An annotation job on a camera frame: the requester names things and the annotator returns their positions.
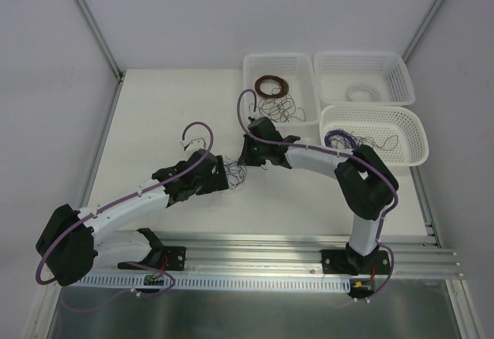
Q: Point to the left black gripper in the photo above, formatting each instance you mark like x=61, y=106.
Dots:
x=215, y=174

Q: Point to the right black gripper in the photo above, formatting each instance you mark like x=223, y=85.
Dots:
x=251, y=150

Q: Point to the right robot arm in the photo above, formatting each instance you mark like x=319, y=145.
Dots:
x=368, y=186

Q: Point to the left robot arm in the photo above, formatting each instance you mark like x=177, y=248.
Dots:
x=76, y=241

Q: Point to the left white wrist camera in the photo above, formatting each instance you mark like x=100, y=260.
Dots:
x=194, y=144

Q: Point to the white basket with brown cables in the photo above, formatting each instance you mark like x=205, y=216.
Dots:
x=273, y=73

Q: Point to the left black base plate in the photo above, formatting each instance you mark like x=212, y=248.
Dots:
x=172, y=258

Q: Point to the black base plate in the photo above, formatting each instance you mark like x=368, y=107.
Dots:
x=342, y=261
x=172, y=258

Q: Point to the white basket with white cable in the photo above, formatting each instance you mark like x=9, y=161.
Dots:
x=365, y=77

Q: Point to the white slotted cable duct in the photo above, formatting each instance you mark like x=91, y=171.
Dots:
x=150, y=281

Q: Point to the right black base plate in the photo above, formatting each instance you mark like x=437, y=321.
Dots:
x=342, y=261

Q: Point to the white basket with purple cables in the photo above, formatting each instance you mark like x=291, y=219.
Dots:
x=395, y=133

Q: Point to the aluminium mounting rail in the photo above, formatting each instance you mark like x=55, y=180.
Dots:
x=416, y=257

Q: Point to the left aluminium frame post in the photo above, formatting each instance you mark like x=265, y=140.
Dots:
x=95, y=31

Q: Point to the aluminium frame post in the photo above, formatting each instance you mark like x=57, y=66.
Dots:
x=422, y=29
x=95, y=31

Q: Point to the right aluminium frame post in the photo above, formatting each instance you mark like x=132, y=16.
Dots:
x=422, y=29

